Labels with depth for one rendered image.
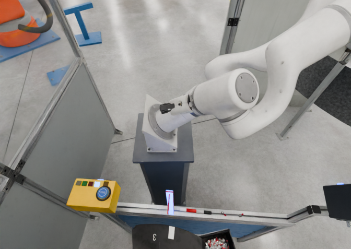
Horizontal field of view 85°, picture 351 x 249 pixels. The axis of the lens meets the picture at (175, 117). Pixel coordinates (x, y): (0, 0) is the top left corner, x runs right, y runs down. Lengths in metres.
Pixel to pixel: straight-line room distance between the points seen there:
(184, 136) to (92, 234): 1.22
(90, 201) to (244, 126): 0.61
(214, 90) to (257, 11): 1.47
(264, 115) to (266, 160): 1.75
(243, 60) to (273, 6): 1.19
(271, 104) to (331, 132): 2.32
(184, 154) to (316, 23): 0.74
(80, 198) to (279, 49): 0.77
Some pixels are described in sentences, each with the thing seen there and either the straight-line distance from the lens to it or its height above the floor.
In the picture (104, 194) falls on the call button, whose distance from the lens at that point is 0.80.
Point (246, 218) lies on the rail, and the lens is 1.02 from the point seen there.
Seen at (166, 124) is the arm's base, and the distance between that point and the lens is 0.87.
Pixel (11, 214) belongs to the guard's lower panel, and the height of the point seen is 0.87.
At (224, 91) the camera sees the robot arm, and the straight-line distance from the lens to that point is 0.39.
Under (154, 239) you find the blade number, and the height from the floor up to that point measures 1.18.
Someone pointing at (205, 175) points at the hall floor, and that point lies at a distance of 1.96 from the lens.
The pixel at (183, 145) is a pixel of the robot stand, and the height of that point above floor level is 0.93.
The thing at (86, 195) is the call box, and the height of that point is 1.07.
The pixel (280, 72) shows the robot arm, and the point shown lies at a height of 1.55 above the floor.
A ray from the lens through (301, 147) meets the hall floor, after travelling 2.45.
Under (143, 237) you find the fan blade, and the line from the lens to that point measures 0.64.
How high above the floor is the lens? 1.81
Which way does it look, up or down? 53 degrees down
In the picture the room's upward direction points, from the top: straight up
